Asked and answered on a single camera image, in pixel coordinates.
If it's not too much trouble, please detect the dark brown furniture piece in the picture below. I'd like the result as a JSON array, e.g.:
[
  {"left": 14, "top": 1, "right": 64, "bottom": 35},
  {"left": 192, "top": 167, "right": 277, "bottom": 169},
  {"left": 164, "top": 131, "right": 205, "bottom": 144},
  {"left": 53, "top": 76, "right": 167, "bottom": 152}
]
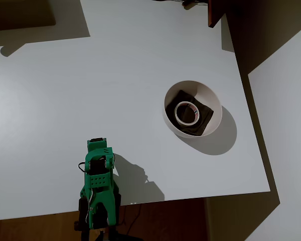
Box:
[{"left": 0, "top": 0, "right": 57, "bottom": 31}]

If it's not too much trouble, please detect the white round bowl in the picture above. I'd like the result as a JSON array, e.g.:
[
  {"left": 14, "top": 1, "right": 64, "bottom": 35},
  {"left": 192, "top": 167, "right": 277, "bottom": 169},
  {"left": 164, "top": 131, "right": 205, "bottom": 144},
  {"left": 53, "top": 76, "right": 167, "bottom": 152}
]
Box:
[{"left": 162, "top": 80, "right": 223, "bottom": 139}]

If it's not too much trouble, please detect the dark folded cloth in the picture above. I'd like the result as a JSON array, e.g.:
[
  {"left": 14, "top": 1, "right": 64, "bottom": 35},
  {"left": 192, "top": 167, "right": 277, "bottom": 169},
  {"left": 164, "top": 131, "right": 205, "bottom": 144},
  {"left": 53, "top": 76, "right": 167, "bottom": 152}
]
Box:
[{"left": 165, "top": 89, "right": 214, "bottom": 137}]

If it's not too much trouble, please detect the white masking tape roll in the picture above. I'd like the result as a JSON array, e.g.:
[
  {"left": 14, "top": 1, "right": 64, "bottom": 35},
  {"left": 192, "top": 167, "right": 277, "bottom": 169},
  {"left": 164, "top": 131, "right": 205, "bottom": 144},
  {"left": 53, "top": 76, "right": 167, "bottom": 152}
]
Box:
[{"left": 174, "top": 101, "right": 200, "bottom": 127}]

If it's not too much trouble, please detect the thin black power cable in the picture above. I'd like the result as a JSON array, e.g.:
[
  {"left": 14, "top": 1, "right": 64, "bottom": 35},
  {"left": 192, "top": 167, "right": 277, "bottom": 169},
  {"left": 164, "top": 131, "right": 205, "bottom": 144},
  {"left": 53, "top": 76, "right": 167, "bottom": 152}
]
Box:
[{"left": 120, "top": 203, "right": 142, "bottom": 226}]

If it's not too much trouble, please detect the brown wooden board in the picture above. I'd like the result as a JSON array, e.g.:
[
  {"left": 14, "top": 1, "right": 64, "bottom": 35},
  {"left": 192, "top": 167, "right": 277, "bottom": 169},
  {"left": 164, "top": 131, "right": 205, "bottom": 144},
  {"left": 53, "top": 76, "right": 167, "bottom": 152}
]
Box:
[{"left": 207, "top": 0, "right": 228, "bottom": 28}]

